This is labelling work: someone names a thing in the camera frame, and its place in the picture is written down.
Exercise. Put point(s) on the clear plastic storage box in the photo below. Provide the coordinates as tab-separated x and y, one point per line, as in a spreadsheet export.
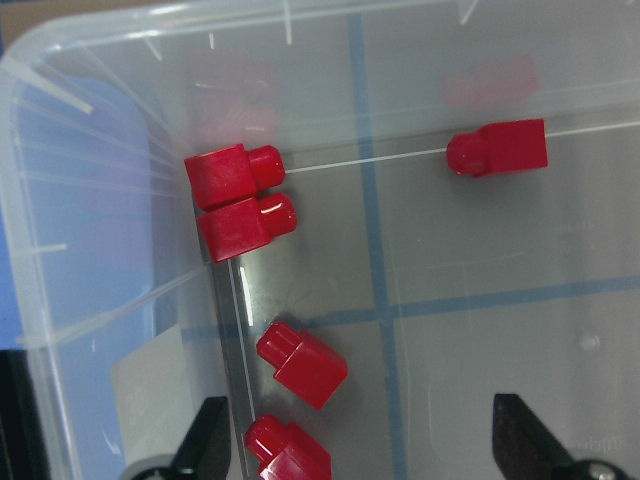
438	290

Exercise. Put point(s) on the black box latch handle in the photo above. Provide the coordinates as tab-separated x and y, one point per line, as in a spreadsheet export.
23	452

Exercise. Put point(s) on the blue plastic tray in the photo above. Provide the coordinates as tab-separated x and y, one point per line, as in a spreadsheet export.
81	210

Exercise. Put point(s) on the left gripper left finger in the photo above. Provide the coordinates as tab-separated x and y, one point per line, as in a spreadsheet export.
205	452

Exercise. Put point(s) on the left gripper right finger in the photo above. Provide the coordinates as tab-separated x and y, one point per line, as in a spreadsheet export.
523	447

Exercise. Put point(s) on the red block in box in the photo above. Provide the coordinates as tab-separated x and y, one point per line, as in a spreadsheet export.
233	173
499	148
285	451
246	225

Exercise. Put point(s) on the red block from tray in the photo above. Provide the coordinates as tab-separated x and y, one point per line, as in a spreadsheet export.
302	363

